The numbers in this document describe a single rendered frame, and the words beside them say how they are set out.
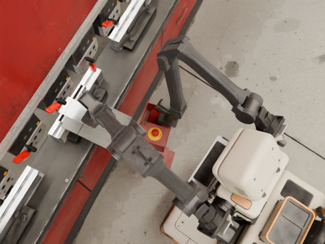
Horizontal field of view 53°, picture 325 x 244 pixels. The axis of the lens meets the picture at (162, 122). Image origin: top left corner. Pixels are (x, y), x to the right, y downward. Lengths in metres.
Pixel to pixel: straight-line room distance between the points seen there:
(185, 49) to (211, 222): 0.61
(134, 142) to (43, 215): 0.82
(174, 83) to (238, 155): 0.43
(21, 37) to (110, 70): 0.83
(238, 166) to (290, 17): 2.36
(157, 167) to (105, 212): 1.57
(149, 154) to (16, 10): 0.48
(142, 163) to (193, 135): 1.71
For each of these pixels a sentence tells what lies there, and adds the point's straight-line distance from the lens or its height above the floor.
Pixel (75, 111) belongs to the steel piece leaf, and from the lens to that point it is 1.52.
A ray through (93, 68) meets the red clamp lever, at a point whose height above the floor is 1.20.
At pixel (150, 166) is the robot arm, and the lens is 0.84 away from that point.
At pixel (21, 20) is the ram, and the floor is 1.67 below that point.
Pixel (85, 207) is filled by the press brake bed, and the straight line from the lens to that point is 2.38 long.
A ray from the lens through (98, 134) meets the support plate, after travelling 1.46.
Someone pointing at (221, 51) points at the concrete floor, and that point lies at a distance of 2.89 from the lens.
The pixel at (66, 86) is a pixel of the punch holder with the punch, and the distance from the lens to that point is 1.30.
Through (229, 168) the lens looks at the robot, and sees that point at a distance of 1.10.
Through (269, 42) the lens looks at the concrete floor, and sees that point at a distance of 3.06.
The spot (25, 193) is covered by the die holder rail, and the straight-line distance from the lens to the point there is 1.51.
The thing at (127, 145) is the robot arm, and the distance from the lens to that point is 0.86.
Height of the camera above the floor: 2.39
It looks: 70 degrees down
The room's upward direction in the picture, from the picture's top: 10 degrees clockwise
